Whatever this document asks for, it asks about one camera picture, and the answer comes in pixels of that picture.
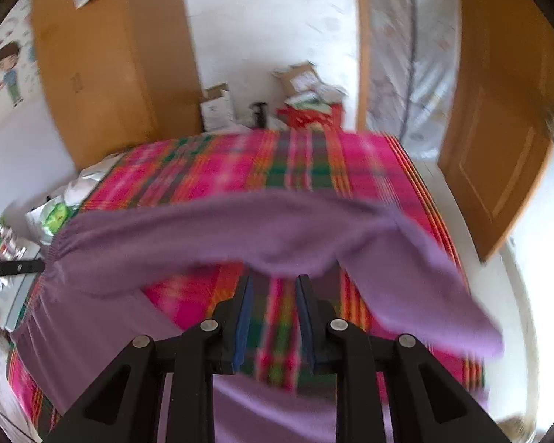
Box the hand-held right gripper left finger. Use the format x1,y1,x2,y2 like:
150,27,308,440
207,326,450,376
41,276,254,443

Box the wooden door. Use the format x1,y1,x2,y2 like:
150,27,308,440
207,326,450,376
438,0,554,261

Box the white cloth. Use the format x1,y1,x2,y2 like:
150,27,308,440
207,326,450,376
62,166,112,205

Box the green tissue pack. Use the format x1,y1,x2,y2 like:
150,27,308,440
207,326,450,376
25,198,81,245

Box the white cardboard box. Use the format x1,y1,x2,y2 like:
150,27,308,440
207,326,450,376
201,84,235,131

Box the purple fleece pants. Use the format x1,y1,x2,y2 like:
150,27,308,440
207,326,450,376
9,191,504,443

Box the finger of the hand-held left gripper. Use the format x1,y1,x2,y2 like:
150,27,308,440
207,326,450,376
0,260,45,278

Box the brown cardboard box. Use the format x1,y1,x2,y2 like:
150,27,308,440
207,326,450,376
272,61,319,102

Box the cartoon wall sticker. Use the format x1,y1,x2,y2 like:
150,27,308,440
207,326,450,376
0,0,38,139

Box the wooden wardrobe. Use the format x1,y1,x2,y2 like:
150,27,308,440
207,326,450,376
30,0,204,171

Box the black air pump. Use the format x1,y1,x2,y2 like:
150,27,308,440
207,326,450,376
250,102,269,129

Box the plastic-covered doorway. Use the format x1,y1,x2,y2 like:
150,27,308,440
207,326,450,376
355,0,462,158

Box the pink green plaid bed sheet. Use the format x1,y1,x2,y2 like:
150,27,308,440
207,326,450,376
7,129,485,443

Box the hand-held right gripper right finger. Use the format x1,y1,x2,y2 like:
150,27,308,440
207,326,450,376
295,274,513,443

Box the black hanging cable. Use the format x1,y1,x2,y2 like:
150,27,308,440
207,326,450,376
407,0,422,139

